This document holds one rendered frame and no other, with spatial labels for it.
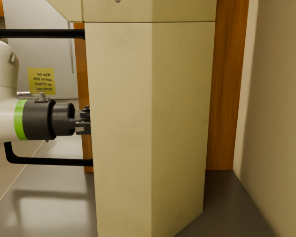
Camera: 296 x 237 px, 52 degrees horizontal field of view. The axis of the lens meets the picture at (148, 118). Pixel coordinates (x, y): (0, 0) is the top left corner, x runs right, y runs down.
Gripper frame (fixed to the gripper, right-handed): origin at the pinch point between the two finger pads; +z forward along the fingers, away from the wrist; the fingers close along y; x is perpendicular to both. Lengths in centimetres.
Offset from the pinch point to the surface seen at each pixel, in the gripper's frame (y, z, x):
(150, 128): -13.9, 0.4, -2.6
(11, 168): 209, -128, 120
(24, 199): 8.2, -33.6, 26.0
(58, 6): -13.9, -14.2, -23.5
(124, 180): -13.9, -4.6, 8.1
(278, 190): -1.6, 32.7, 18.9
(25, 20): 474, -187, -18
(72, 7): -13.9, -12.0, -23.3
